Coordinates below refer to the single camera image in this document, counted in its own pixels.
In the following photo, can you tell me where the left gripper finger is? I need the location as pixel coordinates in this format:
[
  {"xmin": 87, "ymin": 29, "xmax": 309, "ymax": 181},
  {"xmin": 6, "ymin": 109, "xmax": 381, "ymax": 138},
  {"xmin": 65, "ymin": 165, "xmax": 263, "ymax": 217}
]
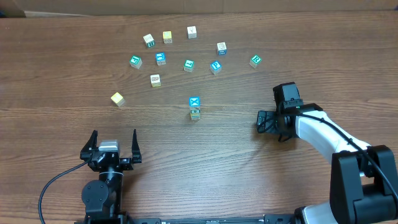
[
  {"xmin": 131, "ymin": 129, "xmax": 142, "ymax": 164},
  {"xmin": 80, "ymin": 130, "xmax": 98, "ymax": 161}
]

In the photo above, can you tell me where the wooden block airplane drawing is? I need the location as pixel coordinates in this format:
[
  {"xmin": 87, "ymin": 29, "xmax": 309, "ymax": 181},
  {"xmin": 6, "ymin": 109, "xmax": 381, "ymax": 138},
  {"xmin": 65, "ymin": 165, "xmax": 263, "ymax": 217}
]
[{"xmin": 190, "ymin": 114, "xmax": 200, "ymax": 119}]

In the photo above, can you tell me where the white block green number side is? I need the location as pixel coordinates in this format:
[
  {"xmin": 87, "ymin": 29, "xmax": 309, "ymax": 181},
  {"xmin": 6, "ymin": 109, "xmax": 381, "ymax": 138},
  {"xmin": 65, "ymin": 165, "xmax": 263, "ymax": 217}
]
[{"xmin": 190, "ymin": 107, "xmax": 200, "ymax": 116}]

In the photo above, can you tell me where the blue letter X block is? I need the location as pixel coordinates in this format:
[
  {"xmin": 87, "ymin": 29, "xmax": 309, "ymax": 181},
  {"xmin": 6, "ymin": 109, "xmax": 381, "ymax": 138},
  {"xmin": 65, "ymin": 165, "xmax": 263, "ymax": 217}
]
[{"xmin": 188, "ymin": 96, "xmax": 201, "ymax": 108}]

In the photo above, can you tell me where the blue letter P block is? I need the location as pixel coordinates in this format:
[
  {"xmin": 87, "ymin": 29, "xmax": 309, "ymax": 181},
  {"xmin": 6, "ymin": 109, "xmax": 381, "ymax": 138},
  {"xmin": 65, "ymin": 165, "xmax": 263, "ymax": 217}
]
[{"xmin": 210, "ymin": 60, "xmax": 222, "ymax": 75}]

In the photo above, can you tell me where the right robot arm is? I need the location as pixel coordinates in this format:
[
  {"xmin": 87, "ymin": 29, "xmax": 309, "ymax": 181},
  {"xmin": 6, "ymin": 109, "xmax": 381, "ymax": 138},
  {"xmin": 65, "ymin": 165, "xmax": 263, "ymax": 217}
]
[{"xmin": 256, "ymin": 82, "xmax": 397, "ymax": 224}]

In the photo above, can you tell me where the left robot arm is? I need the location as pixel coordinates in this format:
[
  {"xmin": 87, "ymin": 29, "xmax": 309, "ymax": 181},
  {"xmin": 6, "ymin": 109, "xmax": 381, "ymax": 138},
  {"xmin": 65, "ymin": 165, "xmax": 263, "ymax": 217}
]
[{"xmin": 80, "ymin": 130, "xmax": 142, "ymax": 223}]

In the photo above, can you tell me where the yellow top block near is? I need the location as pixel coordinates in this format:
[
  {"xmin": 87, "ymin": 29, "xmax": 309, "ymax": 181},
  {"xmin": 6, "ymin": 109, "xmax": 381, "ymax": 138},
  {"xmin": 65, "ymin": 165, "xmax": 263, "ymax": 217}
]
[{"xmin": 111, "ymin": 92, "xmax": 125, "ymax": 107}]

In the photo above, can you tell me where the green letter R block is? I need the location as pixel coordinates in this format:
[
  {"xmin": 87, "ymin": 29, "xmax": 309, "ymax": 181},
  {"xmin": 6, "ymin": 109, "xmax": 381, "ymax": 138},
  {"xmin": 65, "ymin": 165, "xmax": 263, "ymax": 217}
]
[{"xmin": 249, "ymin": 55, "xmax": 262, "ymax": 68}]

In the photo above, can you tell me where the wooden block yellow side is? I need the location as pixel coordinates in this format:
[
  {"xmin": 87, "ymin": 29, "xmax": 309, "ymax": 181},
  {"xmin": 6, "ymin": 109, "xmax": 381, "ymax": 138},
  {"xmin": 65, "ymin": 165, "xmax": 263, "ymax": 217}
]
[{"xmin": 150, "ymin": 74, "xmax": 161, "ymax": 87}]

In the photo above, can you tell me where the white block blue side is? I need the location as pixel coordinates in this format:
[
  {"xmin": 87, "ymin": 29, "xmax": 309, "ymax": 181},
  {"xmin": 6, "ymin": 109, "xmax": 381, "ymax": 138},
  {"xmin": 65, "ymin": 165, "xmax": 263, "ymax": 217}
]
[{"xmin": 216, "ymin": 42, "xmax": 227, "ymax": 55}]

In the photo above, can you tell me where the green letter block left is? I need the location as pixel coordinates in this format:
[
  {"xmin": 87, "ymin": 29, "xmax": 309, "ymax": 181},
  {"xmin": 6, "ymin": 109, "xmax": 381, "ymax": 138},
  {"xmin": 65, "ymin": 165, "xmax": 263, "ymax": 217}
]
[{"xmin": 129, "ymin": 55, "xmax": 142, "ymax": 69}]

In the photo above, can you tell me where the green number 7 block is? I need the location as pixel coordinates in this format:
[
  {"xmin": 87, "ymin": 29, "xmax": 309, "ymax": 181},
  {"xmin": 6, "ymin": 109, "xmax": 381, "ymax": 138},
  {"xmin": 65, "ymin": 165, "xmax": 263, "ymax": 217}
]
[{"xmin": 183, "ymin": 60, "xmax": 195, "ymax": 72}]

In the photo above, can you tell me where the blue letter T block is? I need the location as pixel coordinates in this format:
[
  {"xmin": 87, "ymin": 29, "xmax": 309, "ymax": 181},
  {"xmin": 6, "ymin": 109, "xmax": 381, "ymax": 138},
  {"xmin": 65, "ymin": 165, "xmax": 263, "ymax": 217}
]
[{"xmin": 155, "ymin": 52, "xmax": 166, "ymax": 65}]

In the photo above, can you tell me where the white block top centre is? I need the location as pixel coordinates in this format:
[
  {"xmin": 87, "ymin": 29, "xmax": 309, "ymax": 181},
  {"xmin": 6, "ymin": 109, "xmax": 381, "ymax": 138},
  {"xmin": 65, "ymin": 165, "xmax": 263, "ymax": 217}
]
[{"xmin": 187, "ymin": 26, "xmax": 197, "ymax": 39}]

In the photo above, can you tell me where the yellow top block far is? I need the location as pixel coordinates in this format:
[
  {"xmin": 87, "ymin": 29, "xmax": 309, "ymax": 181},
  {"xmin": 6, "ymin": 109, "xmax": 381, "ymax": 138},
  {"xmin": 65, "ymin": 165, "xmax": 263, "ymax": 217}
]
[{"xmin": 162, "ymin": 31, "xmax": 172, "ymax": 44}]

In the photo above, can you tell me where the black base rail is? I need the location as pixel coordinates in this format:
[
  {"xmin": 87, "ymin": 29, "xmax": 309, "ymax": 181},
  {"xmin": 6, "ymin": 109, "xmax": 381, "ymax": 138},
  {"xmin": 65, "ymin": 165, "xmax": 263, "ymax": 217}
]
[{"xmin": 74, "ymin": 213, "xmax": 351, "ymax": 224}]

